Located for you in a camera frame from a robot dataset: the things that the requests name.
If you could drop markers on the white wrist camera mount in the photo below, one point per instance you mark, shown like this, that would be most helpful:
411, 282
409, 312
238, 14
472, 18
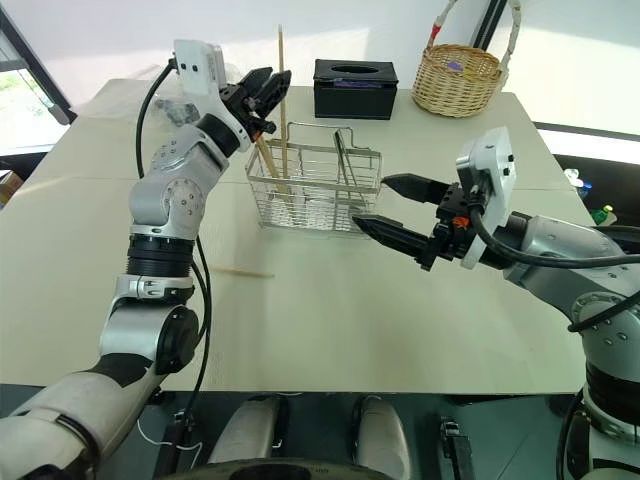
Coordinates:
492, 190
197, 67

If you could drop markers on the dark round robot base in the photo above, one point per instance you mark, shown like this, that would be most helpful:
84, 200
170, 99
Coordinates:
290, 471

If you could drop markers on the black tissue box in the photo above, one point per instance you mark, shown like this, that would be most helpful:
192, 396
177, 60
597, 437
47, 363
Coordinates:
355, 90

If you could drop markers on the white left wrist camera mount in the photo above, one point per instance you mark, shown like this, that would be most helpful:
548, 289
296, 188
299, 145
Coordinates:
197, 67

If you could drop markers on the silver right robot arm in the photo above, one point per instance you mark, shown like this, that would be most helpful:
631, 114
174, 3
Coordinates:
565, 240

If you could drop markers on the clear plastic bottle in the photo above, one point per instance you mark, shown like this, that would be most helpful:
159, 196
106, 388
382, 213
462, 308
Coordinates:
576, 179

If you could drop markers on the green capped plastic bottle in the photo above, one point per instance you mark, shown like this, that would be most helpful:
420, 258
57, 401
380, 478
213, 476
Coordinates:
606, 214

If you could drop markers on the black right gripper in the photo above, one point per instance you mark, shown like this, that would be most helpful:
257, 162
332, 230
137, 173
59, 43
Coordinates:
450, 230

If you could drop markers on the black metal post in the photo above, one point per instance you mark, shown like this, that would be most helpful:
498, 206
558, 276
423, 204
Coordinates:
487, 22

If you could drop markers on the cardboard box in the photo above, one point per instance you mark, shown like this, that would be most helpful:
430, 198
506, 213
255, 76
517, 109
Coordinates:
9, 187

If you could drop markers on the black window frame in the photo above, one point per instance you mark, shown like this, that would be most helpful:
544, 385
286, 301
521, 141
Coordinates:
35, 65

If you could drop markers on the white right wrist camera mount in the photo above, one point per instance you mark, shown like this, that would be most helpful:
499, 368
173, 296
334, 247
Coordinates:
492, 190

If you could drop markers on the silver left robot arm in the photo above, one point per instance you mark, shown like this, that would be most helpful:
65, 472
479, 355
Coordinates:
165, 200

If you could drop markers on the wooden chopstick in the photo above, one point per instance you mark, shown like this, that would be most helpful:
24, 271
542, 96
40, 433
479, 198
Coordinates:
267, 162
245, 272
282, 100

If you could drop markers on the clear bag of black parts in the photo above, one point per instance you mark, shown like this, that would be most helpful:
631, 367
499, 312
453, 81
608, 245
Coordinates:
175, 111

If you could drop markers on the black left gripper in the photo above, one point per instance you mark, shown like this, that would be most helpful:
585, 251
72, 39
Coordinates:
244, 107

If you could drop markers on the white rounded robot leg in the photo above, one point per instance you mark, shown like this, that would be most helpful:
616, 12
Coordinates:
382, 435
247, 430

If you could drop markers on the black floor bracket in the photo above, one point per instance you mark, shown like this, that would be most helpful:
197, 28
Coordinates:
175, 445
455, 447

